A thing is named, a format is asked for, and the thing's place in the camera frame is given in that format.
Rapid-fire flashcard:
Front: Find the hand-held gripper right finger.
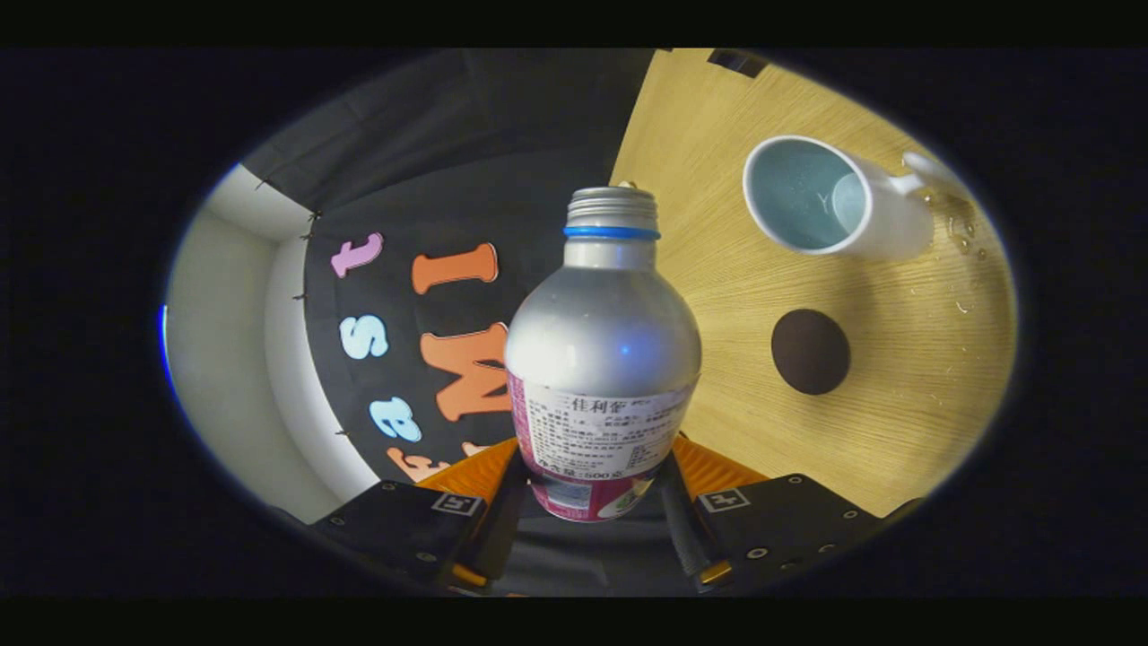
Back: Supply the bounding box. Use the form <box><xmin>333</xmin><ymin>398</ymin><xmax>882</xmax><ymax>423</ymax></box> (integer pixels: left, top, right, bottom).
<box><xmin>659</xmin><ymin>435</ymin><xmax>925</xmax><ymax>595</ymax></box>

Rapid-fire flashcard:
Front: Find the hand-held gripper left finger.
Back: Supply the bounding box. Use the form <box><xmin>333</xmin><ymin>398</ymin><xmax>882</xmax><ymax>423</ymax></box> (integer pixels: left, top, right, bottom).
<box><xmin>309</xmin><ymin>437</ymin><xmax>532</xmax><ymax>596</ymax></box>

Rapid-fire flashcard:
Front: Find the silver bottle with red label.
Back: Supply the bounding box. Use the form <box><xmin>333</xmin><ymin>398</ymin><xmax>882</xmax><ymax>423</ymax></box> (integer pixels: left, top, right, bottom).
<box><xmin>504</xmin><ymin>186</ymin><xmax>703</xmax><ymax>523</ymax></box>

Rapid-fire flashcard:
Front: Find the dark brown round coaster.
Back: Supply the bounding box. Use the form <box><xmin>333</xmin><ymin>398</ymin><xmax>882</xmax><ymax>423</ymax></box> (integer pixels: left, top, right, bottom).
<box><xmin>770</xmin><ymin>309</ymin><xmax>851</xmax><ymax>397</ymax></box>

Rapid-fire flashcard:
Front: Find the white cup with blue inside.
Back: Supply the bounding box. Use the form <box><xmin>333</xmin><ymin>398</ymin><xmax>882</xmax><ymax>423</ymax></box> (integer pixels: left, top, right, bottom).
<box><xmin>742</xmin><ymin>135</ymin><xmax>974</xmax><ymax>263</ymax></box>

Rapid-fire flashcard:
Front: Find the wooden table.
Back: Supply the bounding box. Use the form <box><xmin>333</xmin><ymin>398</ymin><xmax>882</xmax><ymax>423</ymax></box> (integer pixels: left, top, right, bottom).
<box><xmin>608</xmin><ymin>48</ymin><xmax>1019</xmax><ymax>519</ymax></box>

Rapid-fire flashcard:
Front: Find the black backdrop cloth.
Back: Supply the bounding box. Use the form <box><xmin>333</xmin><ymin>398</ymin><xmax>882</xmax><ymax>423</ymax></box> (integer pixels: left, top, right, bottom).
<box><xmin>240</xmin><ymin>48</ymin><xmax>683</xmax><ymax>595</ymax></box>

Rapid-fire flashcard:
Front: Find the black table clamp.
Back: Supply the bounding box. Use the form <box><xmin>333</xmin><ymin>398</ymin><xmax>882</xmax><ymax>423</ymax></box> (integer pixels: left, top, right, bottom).
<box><xmin>707</xmin><ymin>49</ymin><xmax>770</xmax><ymax>80</ymax></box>

